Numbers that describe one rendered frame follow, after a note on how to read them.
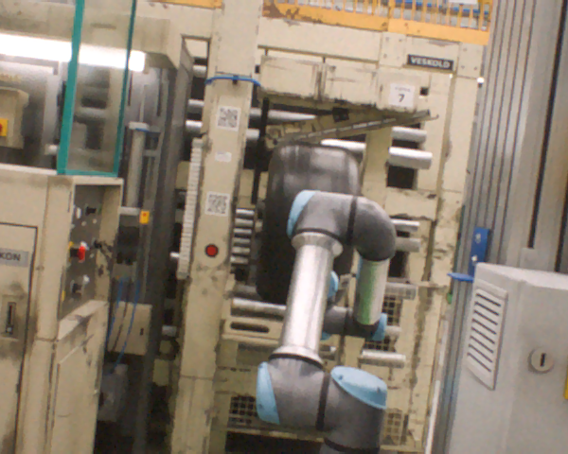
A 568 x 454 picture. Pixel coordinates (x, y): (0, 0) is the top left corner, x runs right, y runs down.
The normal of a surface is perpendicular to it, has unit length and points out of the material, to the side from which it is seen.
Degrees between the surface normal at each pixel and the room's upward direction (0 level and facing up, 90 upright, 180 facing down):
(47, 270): 90
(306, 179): 57
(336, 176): 52
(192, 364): 90
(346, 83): 90
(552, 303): 90
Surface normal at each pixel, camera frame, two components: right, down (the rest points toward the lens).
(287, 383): -0.06, -0.48
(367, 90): 0.03, 0.06
